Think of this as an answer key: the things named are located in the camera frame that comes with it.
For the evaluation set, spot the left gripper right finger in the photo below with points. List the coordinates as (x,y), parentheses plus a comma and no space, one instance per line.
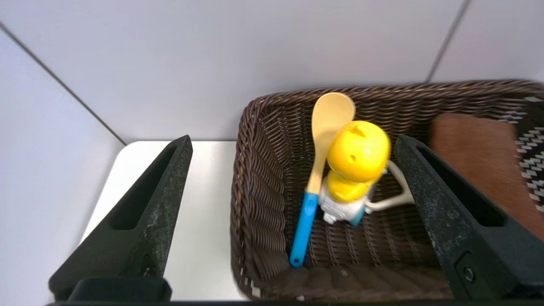
(467,229)

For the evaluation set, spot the yellow duck toy car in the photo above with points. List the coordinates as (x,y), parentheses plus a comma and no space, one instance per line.
(359,153)

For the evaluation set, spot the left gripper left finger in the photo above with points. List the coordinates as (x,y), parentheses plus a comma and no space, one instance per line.
(140,229)

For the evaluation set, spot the dark brown wicker basket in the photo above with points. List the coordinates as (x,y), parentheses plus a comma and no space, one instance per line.
(263,178)

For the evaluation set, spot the brown towel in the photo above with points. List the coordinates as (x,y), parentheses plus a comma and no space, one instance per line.
(480,161)

